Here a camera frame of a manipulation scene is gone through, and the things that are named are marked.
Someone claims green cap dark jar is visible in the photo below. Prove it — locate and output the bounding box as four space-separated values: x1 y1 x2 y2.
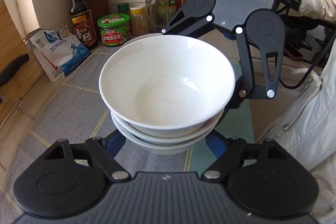
117 3 130 15

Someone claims bamboo cutting board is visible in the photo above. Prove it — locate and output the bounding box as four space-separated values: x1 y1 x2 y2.
1 0 43 122

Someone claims white cup bowl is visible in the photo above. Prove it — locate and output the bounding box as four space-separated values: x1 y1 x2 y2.
110 105 227 146

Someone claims dark vinegar bottle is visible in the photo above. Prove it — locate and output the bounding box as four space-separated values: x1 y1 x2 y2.
70 0 97 51

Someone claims grey checked dish mat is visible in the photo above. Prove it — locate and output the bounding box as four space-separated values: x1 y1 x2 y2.
0 45 257 224

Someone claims clear glass bottle red cap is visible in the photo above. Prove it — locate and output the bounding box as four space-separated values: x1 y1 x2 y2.
146 0 168 34

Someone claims green lid mushroom sauce jar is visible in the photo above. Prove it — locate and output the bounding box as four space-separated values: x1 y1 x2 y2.
97 14 131 47

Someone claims santoku knife black handle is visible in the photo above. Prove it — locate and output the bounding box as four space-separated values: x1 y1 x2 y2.
0 53 30 87

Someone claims white blue salt bag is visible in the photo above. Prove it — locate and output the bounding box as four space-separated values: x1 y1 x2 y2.
27 28 91 82

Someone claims binder clip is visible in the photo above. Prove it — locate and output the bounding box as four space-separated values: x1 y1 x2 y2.
58 24 70 37

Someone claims yellow lid spice jar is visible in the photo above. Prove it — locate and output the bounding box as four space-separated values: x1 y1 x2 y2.
130 5 149 36

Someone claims metal wire rack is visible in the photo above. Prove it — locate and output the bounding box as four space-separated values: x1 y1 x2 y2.
0 96 36 142

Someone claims white jacket torso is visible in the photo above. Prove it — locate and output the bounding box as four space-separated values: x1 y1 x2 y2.
258 48 335 223

